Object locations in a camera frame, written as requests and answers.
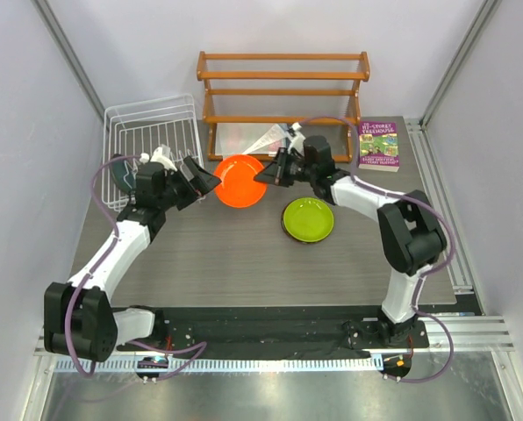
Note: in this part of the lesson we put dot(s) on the dark teal plate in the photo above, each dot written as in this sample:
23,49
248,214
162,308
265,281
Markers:
122,173

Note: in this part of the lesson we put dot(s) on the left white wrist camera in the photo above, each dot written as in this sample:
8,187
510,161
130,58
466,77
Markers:
160,154

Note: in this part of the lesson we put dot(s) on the orange plate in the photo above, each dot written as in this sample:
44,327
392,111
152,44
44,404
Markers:
238,188

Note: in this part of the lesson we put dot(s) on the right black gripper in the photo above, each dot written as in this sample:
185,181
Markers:
276,172

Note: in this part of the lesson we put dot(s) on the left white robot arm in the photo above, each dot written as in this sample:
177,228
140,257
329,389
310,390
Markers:
78,318

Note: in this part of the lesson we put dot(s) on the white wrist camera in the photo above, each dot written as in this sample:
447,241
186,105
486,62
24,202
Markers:
160,154
296,138

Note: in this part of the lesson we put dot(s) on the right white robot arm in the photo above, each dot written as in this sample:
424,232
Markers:
410,229

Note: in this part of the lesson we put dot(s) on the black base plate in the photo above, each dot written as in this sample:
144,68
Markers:
284,333

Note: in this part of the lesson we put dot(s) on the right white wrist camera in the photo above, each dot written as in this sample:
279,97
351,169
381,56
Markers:
296,138

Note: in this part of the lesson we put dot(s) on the orange wooden shelf rack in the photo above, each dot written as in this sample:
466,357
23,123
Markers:
278,88

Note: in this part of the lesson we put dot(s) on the red patterned plate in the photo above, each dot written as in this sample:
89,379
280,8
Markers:
308,229

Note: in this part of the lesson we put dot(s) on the clear plastic document bag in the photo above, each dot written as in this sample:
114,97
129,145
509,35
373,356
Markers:
263,139

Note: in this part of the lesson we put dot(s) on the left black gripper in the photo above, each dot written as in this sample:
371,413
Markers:
201,181

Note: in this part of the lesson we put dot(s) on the lime green plate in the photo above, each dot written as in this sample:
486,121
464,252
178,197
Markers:
307,204

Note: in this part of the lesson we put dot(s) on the purple treehouse book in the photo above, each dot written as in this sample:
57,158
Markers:
378,146

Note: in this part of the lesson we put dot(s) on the slotted cable duct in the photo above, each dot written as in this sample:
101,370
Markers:
157,364

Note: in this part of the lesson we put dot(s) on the white wire dish rack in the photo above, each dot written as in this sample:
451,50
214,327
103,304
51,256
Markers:
135,128

